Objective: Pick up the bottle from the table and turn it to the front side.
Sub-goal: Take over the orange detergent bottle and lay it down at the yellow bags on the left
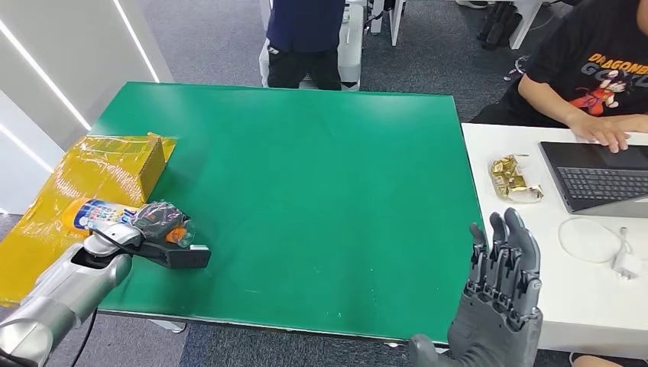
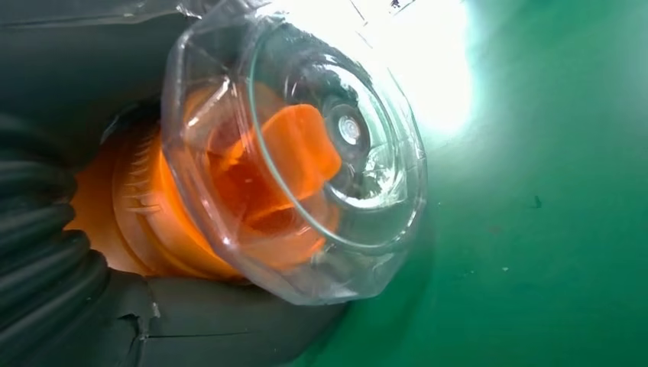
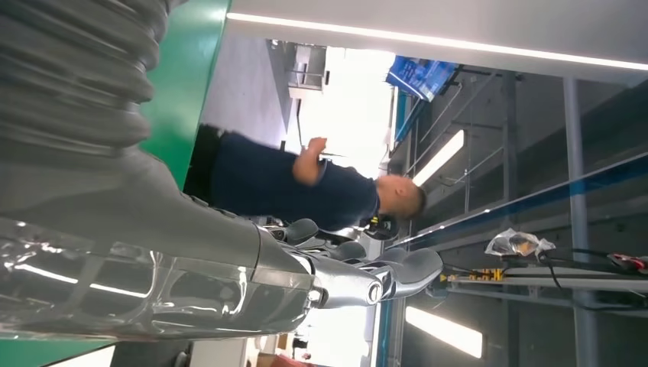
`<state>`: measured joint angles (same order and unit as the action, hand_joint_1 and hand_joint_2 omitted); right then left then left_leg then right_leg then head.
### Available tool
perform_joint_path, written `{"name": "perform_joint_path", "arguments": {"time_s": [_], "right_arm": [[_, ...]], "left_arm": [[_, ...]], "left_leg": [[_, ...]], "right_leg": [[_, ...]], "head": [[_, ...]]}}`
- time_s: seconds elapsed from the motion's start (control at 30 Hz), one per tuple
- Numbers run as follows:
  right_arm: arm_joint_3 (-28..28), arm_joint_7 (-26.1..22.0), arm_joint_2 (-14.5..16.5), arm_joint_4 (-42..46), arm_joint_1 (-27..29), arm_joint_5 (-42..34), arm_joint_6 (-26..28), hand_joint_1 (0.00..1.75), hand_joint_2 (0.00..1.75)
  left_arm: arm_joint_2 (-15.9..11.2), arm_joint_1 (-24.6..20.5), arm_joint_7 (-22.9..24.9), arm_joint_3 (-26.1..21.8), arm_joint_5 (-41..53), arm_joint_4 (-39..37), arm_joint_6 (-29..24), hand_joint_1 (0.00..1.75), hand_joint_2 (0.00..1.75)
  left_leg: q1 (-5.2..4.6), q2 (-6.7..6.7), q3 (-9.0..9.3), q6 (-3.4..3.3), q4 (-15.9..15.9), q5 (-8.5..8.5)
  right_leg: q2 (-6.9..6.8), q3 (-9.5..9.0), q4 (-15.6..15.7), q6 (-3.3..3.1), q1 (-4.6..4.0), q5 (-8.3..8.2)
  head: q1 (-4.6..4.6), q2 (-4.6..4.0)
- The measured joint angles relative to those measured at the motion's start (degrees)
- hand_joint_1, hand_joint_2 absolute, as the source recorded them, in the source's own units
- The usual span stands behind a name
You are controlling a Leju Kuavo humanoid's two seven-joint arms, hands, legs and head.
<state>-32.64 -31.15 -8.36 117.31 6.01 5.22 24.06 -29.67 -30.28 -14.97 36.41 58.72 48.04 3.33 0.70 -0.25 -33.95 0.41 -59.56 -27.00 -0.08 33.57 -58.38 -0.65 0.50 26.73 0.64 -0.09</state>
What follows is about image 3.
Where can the long ceiling light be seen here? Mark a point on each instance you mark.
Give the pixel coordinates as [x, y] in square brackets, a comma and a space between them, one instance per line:
[438, 158]
[445, 332]

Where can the wall light strip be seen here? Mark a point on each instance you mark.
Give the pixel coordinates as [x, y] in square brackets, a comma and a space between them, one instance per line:
[430, 39]

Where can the grey pillar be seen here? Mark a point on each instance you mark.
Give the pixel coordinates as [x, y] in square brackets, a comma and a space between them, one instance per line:
[579, 177]

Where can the blue banner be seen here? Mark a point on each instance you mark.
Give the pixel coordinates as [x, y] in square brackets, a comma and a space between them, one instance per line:
[420, 76]

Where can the plastic wrapped object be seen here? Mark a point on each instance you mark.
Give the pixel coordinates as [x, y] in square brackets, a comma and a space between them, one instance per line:
[516, 243]

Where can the yellow black rail clamps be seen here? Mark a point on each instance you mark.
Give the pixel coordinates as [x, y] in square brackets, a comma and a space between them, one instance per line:
[486, 275]

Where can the person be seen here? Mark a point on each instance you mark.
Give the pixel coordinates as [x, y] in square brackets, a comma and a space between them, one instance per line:
[273, 177]

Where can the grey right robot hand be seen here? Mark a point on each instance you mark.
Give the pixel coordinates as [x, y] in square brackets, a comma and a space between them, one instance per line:
[126, 273]

